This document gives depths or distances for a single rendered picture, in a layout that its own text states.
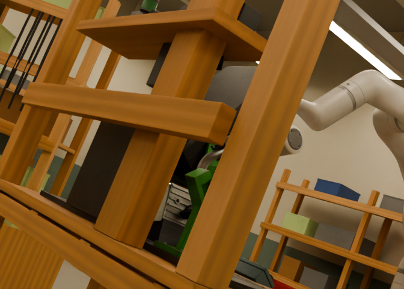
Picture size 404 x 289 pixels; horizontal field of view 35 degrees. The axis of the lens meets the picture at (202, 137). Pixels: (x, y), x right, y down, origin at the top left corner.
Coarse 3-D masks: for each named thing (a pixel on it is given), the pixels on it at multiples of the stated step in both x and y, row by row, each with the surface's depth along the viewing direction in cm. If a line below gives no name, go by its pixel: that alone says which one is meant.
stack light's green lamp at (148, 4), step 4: (144, 0) 219; (148, 0) 218; (152, 0) 218; (144, 4) 218; (148, 4) 218; (152, 4) 219; (156, 4) 220; (140, 8) 219; (144, 8) 218; (148, 8) 218; (152, 8) 219; (148, 12) 219
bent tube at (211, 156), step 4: (212, 152) 204; (216, 152) 204; (220, 152) 205; (204, 156) 202; (208, 156) 202; (212, 156) 202; (216, 156) 204; (220, 156) 205; (200, 160) 201; (204, 160) 200; (208, 160) 201; (212, 160) 203; (200, 164) 200; (204, 164) 200; (208, 164) 201; (204, 168) 200
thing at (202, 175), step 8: (200, 168) 181; (192, 176) 176; (200, 176) 176; (208, 176) 177; (192, 184) 177; (200, 184) 176; (192, 192) 179; (200, 192) 176; (192, 200) 180; (200, 200) 177
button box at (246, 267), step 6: (240, 258) 223; (240, 264) 220; (246, 264) 218; (252, 264) 217; (258, 264) 216; (240, 270) 217; (246, 270) 215; (252, 270) 214; (258, 270) 213; (264, 270) 212; (246, 276) 213; (252, 276) 211; (258, 276) 210; (264, 276) 212; (270, 276) 213; (258, 282) 211; (264, 282) 212; (270, 282) 214
